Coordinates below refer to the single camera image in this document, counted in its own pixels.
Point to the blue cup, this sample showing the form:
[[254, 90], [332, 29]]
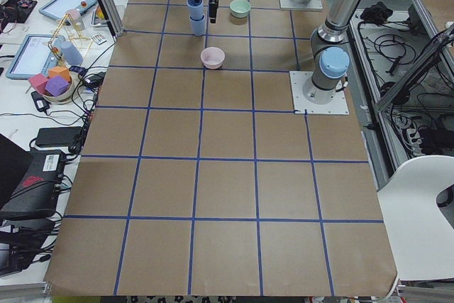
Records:
[[71, 53], [196, 9], [198, 26]]

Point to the green bowl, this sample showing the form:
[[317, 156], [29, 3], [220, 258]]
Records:
[[239, 8]]

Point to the pink bowl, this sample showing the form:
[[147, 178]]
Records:
[[212, 57]]

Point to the pink cup on desk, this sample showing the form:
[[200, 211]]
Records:
[[74, 15]]

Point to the blue cup on rack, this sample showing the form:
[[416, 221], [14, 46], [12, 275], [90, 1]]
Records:
[[71, 53]]

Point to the bowl of foam blocks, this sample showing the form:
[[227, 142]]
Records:
[[57, 87]]

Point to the white chair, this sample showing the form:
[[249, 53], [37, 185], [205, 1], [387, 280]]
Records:
[[420, 236]]

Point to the gold wire rack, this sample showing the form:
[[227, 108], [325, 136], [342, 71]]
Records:
[[67, 30]]

